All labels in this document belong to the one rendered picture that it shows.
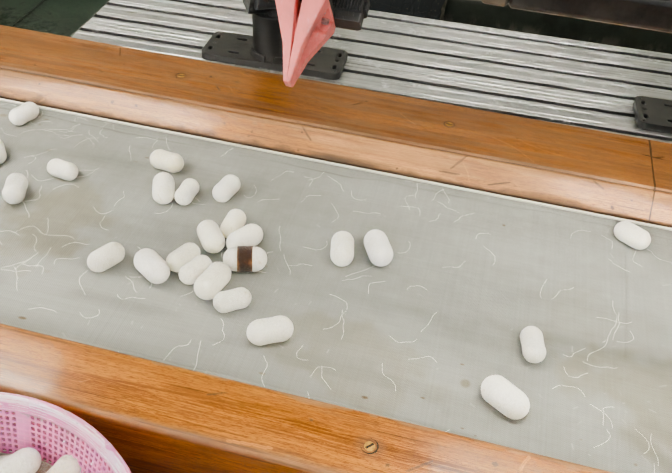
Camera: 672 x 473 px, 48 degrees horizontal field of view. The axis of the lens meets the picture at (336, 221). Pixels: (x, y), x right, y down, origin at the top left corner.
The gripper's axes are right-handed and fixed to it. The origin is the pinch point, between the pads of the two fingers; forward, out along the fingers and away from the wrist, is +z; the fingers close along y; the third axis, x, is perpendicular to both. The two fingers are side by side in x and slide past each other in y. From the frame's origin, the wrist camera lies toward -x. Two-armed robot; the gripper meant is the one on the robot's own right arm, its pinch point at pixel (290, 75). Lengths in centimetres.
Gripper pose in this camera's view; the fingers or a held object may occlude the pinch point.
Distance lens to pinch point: 67.9
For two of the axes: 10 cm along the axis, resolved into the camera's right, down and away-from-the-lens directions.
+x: 1.2, 1.8, 9.8
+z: -2.2, 9.6, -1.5
